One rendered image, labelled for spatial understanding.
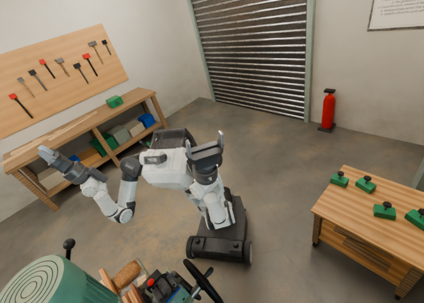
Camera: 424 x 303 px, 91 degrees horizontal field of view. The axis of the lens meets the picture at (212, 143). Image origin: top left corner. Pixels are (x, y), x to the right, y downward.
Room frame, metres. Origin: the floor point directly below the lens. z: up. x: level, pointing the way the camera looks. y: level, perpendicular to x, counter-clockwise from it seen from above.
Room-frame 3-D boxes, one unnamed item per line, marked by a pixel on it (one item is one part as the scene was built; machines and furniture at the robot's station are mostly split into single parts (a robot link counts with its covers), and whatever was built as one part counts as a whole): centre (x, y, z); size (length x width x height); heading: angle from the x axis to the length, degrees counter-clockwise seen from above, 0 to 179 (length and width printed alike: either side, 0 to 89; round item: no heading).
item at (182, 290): (0.44, 0.40, 0.91); 0.15 x 0.14 x 0.09; 34
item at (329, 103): (2.31, -1.66, 0.30); 0.19 x 0.18 x 0.60; 125
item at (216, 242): (1.22, 0.12, 0.19); 0.64 x 0.52 x 0.33; 158
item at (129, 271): (0.58, 0.63, 0.92); 0.14 x 0.09 x 0.04; 124
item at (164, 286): (0.44, 0.40, 0.99); 0.13 x 0.11 x 0.06; 34
